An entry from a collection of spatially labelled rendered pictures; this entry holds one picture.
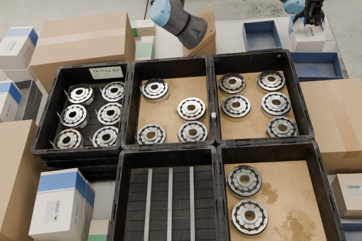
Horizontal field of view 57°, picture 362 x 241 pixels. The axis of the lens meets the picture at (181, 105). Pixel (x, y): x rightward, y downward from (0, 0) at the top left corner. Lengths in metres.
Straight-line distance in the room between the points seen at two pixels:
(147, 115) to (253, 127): 0.39
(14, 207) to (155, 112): 0.56
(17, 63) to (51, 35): 0.20
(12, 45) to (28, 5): 2.10
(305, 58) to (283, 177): 0.66
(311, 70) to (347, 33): 1.40
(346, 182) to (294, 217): 0.24
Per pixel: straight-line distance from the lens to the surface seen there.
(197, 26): 1.49
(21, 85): 1.67
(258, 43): 1.68
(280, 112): 1.20
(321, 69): 1.60
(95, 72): 1.37
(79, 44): 1.53
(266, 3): 3.17
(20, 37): 1.75
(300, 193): 1.09
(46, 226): 1.10
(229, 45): 1.67
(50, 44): 1.59
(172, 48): 1.68
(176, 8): 1.46
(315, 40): 1.60
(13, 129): 1.33
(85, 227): 1.20
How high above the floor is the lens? 1.81
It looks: 51 degrees down
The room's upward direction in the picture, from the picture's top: 10 degrees counter-clockwise
